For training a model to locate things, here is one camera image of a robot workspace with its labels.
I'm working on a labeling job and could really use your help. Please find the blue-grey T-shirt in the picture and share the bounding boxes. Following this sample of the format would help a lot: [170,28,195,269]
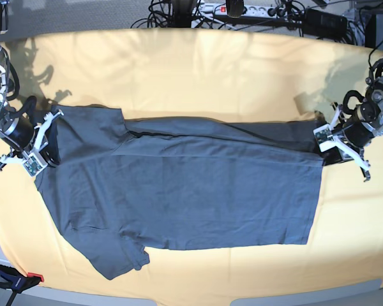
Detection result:
[35,106,324,280]

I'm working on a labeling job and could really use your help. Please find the white power strip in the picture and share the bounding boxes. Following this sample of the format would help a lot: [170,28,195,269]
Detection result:
[199,1,288,20]

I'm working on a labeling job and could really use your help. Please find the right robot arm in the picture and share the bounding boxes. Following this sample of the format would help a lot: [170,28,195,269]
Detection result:
[0,1,64,177]

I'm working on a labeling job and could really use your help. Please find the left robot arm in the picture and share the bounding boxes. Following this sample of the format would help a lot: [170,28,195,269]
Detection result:
[322,58,383,182]

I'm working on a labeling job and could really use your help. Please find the blue red bar clamp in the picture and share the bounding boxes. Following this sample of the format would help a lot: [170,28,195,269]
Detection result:
[0,264,44,306]

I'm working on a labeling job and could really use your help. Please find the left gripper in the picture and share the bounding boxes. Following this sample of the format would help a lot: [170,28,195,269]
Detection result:
[328,102,375,182]

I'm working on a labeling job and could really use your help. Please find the black power adapter box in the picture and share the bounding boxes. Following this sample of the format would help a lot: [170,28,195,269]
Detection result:
[304,8,347,33]

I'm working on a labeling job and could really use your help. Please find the black cable bundle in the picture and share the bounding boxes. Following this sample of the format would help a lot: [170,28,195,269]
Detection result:
[130,0,243,31]

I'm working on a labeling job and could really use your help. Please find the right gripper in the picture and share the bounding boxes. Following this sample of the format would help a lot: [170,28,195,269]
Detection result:
[0,109,64,171]

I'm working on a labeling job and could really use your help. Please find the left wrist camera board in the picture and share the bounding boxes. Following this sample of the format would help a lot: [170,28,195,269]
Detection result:
[313,124,336,152]

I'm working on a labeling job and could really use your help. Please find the yellow table cloth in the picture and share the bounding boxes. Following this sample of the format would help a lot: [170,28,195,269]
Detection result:
[0,29,383,305]

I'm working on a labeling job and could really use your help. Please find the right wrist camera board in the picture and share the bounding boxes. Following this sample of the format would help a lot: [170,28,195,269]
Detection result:
[22,152,48,177]

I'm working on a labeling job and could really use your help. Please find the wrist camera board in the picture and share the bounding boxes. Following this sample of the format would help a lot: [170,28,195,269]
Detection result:
[313,124,336,152]
[22,152,48,177]

